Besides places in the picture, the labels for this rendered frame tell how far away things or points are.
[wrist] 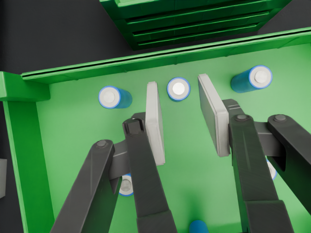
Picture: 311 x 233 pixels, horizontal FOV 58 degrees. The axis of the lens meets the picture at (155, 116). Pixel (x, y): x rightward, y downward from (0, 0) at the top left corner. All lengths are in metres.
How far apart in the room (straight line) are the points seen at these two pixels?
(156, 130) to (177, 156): 0.13
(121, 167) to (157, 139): 0.03
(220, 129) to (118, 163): 0.06
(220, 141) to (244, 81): 0.08
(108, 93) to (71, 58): 0.52
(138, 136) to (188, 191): 0.15
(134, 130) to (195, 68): 0.14
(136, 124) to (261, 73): 0.11
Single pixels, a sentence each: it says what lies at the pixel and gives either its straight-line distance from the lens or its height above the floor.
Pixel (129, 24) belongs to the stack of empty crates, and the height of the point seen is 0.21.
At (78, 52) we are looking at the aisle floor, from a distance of 0.73.
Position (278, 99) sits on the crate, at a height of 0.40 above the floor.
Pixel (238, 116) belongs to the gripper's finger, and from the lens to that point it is 0.16.
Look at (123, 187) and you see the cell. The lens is 0.23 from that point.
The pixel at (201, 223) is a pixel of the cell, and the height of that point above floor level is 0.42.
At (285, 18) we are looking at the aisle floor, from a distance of 0.76.
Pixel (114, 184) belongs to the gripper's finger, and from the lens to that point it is 0.16.
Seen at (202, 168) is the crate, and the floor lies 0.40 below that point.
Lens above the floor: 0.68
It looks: 86 degrees down
